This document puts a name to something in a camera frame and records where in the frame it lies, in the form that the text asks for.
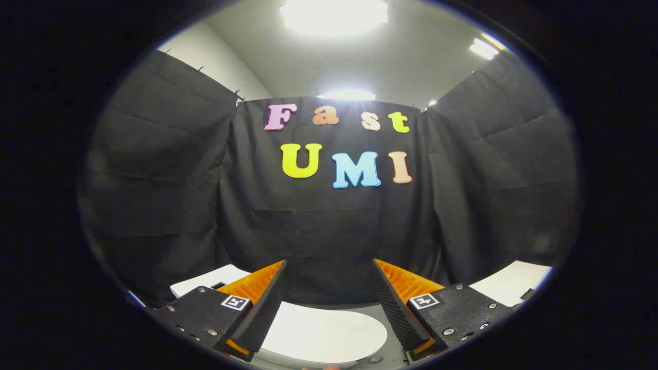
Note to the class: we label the large ceiling light panel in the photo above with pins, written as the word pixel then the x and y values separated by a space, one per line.
pixel 334 14

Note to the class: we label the black backdrop cloth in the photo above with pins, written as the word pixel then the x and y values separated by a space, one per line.
pixel 318 226

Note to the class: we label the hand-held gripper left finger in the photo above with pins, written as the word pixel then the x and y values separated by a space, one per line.
pixel 267 308

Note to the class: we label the white toilet tank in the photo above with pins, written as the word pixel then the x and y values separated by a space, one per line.
pixel 205 280

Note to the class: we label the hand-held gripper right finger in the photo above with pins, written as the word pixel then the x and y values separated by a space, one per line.
pixel 396 313

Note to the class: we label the rectangular ceiling light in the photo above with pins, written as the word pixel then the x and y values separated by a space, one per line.
pixel 483 49

